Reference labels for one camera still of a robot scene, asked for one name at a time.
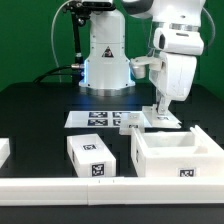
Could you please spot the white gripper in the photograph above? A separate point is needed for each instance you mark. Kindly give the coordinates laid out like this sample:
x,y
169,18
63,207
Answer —
x,y
174,80

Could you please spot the white door panel with handle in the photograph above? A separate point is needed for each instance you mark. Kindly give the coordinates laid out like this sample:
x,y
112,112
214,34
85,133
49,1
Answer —
x,y
130,121

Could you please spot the white cabinet body box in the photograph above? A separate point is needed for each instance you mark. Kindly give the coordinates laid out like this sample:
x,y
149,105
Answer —
x,y
176,154

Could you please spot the white cabinet block with tags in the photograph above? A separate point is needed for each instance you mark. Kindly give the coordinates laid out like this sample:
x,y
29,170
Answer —
x,y
90,156

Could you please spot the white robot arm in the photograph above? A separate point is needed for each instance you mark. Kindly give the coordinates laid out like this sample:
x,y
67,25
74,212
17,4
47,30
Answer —
x,y
159,39

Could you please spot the white tag calibration sheet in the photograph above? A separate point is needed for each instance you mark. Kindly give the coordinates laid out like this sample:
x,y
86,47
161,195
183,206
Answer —
x,y
97,119

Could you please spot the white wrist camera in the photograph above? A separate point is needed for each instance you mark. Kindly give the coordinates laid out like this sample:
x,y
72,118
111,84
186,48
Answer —
x,y
138,65

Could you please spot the black camera stand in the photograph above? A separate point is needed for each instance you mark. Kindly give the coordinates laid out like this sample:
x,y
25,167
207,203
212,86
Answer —
x,y
80,12

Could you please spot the white front barrier rail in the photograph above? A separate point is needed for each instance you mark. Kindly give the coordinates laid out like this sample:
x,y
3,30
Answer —
x,y
108,191

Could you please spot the white barrier rail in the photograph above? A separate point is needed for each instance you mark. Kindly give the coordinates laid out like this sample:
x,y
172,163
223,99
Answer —
x,y
108,191
4,150

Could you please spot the white left barrier rail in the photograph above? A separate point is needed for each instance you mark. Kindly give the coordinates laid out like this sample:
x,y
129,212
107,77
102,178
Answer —
x,y
4,150

